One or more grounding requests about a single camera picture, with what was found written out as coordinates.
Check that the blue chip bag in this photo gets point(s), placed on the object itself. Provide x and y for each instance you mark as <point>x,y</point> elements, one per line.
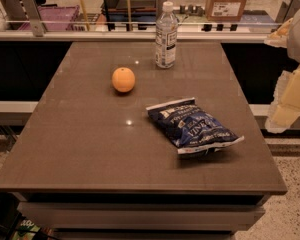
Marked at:
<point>192,130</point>

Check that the clear plastic water bottle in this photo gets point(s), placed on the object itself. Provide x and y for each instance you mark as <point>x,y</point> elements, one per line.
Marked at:
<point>166,36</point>

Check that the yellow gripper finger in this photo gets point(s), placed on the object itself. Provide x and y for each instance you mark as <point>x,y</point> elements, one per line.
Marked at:
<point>281,38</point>
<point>285,107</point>

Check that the green package under table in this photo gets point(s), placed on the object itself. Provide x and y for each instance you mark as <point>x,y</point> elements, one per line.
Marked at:
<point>25,231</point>

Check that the cardboard box with label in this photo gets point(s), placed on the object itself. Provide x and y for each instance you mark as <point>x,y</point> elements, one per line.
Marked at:
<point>224,10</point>

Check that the orange fruit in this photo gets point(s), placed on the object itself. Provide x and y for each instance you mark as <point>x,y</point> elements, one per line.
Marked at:
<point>123,79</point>

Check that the purple plastic crate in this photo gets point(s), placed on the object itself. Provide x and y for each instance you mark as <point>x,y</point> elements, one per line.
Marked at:
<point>57,18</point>

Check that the brown table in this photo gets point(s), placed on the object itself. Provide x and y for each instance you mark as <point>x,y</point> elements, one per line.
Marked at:
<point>91,164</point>

